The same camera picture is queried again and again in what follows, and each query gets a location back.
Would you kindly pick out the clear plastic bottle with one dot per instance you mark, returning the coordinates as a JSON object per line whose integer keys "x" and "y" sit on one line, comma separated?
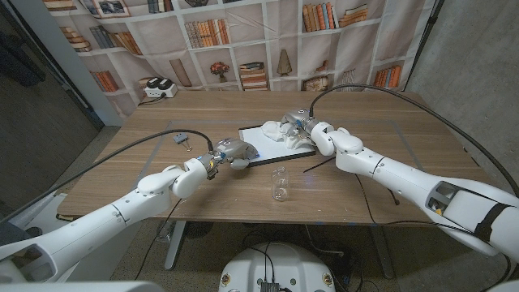
{"x": 280, "y": 184}

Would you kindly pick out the white table leg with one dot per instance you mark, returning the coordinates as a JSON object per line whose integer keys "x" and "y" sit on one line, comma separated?
{"x": 383, "y": 251}
{"x": 175, "y": 243}

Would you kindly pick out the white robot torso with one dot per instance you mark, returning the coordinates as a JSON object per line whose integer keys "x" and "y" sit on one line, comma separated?
{"x": 280, "y": 263}

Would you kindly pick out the white cloth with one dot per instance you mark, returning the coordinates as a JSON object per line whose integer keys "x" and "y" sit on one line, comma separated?
{"x": 280, "y": 131}

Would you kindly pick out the white power strip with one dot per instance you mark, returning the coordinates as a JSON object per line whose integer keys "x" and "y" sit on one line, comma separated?
{"x": 162, "y": 92}

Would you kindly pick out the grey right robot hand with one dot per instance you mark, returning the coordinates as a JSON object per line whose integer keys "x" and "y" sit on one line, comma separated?
{"x": 300, "y": 117}

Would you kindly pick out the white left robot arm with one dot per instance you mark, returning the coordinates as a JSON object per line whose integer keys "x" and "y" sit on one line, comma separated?
{"x": 101, "y": 227}

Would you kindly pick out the black backdrop stand pole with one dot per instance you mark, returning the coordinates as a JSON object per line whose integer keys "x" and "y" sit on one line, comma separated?
{"x": 425, "y": 36}

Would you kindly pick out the small framed whiteboard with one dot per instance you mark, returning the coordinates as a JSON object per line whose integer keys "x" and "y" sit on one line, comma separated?
{"x": 267, "y": 152}

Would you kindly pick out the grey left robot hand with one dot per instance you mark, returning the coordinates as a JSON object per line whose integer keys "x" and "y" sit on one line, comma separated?
{"x": 235, "y": 150}

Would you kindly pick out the black power adapter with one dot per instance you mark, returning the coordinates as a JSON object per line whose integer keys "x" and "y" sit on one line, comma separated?
{"x": 153, "y": 83}
{"x": 165, "y": 84}

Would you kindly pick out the dark perforated panel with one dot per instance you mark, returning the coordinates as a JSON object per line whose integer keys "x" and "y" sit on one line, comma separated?
{"x": 36, "y": 134}

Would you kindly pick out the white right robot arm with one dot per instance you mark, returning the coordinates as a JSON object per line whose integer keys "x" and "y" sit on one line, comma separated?
{"x": 405, "y": 174}

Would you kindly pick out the printed bookshelf backdrop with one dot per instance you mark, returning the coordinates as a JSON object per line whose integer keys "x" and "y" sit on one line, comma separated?
{"x": 251, "y": 40}

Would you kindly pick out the black torso device box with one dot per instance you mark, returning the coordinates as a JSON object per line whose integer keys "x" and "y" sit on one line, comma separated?
{"x": 269, "y": 286}

